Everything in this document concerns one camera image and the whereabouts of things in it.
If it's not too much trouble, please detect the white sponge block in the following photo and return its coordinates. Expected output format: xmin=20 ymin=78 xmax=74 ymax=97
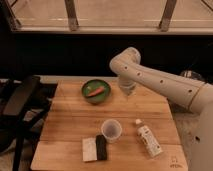
xmin=82 ymin=138 xmax=97 ymax=162

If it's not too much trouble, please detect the orange carrot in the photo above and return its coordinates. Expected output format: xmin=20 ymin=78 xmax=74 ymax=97
xmin=86 ymin=87 xmax=105 ymax=97

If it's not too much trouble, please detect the white lying bottle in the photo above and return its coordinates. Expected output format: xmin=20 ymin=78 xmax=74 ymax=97
xmin=135 ymin=119 xmax=163 ymax=157

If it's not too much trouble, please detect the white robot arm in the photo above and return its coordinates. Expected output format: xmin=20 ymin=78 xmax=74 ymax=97
xmin=109 ymin=47 xmax=213 ymax=171

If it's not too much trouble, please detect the black office chair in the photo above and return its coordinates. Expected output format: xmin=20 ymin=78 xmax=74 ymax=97
xmin=0 ymin=76 xmax=57 ymax=171

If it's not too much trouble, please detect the metal bowl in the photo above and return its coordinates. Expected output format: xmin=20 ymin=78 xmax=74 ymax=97
xmin=180 ymin=70 xmax=204 ymax=81

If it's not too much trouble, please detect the black sponge block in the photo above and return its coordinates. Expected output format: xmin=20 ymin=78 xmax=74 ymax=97
xmin=96 ymin=135 xmax=107 ymax=160

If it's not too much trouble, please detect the green round plate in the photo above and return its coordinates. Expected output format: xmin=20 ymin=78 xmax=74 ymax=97
xmin=81 ymin=79 xmax=111 ymax=105

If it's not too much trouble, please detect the clear plastic cup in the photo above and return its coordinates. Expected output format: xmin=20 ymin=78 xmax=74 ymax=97
xmin=101 ymin=119 xmax=122 ymax=143

